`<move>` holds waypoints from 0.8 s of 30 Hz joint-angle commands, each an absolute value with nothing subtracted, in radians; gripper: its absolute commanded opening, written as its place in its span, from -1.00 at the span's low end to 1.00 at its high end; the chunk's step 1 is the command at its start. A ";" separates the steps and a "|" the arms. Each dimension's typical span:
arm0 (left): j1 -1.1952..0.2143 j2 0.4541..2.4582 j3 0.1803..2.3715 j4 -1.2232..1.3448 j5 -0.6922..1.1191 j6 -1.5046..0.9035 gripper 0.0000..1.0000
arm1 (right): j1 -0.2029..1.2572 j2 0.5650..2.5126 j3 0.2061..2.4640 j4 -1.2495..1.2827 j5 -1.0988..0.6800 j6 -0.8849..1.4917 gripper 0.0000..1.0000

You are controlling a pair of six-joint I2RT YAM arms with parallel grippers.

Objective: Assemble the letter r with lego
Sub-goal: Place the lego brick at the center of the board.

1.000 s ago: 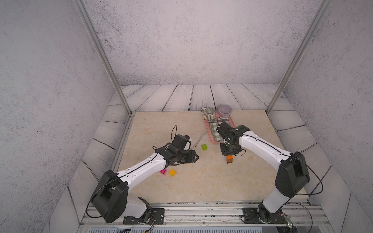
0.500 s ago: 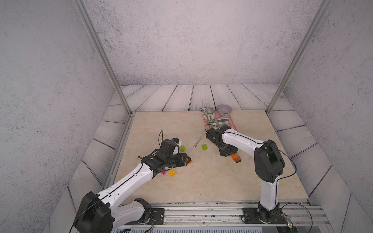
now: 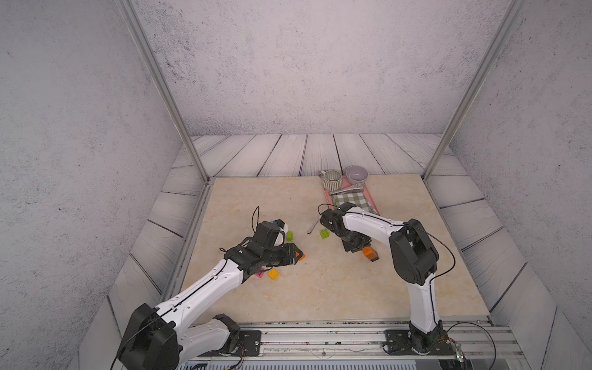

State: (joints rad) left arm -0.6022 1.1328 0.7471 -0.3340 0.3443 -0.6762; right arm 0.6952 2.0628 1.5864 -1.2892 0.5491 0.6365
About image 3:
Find brown brick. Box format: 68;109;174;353
367;252;379;262

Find yellow small brick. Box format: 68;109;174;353
267;268;279;280

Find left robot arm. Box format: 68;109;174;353
115;237;304;369

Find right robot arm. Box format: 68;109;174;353
319;203;445;355

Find green checkered cloth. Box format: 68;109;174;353
331;193;379;215

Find metal tongs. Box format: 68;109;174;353
329;183;365;196

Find pink tray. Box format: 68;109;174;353
323;186;380;215

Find ribbed grey cup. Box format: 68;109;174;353
319;170;342;192

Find purple bowl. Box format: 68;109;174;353
344;165;368;184

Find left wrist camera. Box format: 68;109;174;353
254;219;288;248

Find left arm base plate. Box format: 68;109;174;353
200;330;262;358

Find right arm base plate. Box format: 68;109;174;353
382;329;455;356

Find aluminium front rail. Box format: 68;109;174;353
122;321;530;370

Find left aluminium frame post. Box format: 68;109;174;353
116;0;210;183

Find aluminium frame post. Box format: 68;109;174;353
421;0;526;183
116;0;210;183

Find right aluminium frame post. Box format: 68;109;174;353
421;0;526;183

